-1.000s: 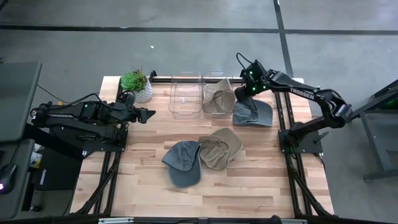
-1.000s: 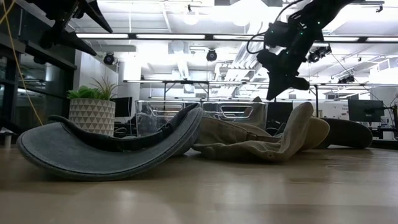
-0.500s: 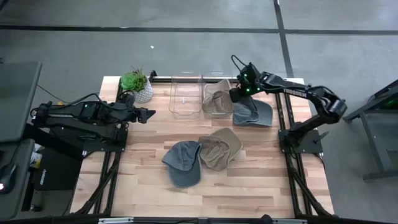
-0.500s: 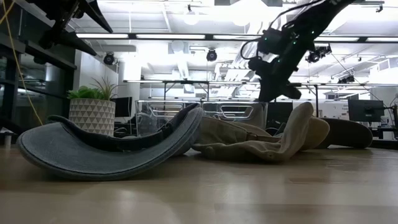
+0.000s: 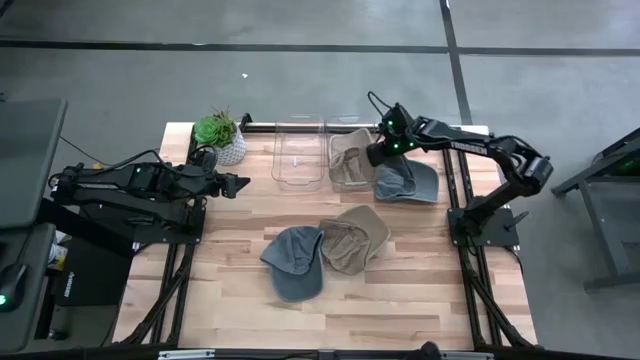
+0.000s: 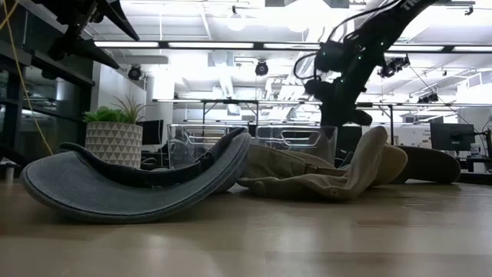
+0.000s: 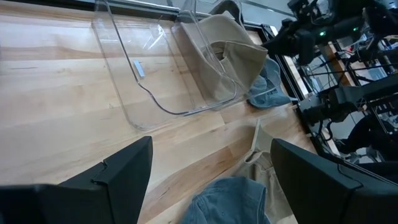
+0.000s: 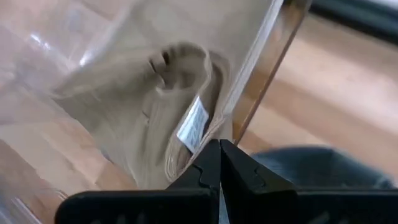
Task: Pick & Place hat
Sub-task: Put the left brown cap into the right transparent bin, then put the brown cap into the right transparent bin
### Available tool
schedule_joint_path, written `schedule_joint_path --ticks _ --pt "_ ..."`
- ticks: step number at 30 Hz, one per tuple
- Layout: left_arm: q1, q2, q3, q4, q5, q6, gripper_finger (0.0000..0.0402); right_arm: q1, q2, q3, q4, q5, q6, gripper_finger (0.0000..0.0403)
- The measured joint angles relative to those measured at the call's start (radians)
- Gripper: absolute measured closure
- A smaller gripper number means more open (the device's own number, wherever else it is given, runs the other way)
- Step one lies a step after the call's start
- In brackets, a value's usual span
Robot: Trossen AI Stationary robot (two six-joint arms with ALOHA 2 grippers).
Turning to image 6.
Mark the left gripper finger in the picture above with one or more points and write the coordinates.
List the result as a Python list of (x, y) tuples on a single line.
[(115, 17), (90, 50)]

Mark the beige cap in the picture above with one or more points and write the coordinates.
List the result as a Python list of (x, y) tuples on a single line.
[(292, 181)]

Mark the gray cap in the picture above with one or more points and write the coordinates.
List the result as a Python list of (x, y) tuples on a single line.
[(430, 165), (115, 204)]

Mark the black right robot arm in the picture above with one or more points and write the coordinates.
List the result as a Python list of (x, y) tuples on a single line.
[(369, 42)]

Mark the black computer monitor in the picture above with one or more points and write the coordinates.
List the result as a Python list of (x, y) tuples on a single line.
[(351, 142), (153, 132), (451, 136)]

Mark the clear plastic bin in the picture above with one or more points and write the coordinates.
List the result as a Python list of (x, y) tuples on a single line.
[(269, 134), (192, 132)]

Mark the succulent in white patterned pot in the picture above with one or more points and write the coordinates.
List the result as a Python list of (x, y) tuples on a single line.
[(113, 144)]

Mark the black shelving unit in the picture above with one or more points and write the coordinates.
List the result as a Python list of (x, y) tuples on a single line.
[(11, 115)]

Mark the black overhead light bar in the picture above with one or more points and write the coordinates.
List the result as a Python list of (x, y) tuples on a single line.
[(257, 45)]

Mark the black ceiling camera cluster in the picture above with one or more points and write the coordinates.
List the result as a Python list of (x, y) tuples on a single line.
[(394, 66)]

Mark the black metal gantry frame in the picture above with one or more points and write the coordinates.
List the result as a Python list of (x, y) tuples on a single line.
[(230, 101)]

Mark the small white post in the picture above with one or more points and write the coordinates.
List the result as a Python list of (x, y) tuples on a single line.
[(9, 173)]

